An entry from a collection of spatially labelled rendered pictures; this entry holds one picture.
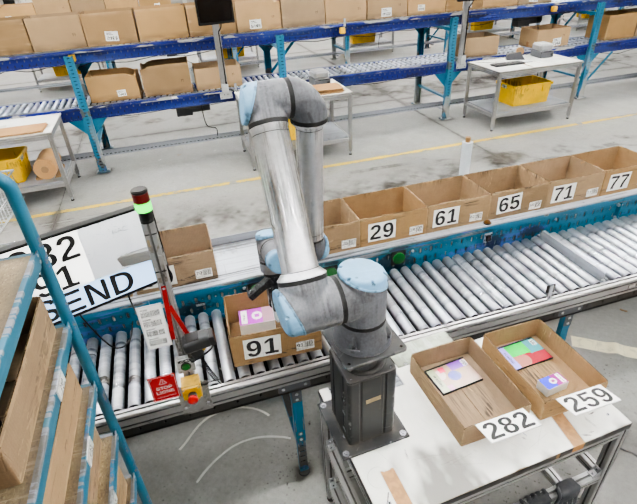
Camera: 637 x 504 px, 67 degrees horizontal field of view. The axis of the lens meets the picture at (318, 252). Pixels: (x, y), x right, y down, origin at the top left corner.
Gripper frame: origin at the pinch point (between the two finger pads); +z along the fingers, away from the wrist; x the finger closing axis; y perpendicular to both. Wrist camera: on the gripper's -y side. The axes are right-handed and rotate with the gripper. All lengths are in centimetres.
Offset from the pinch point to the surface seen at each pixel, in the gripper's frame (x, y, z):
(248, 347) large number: 1.3, -12.3, 14.3
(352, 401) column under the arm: -52, 15, 6
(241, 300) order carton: 29.7, -10.0, 8.2
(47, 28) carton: 492, -140, -117
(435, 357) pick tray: -24, 61, 23
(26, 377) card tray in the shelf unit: -82, -58, -53
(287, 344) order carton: 0.8, 4.2, 17.4
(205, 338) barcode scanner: -16.6, -27.7, -7.5
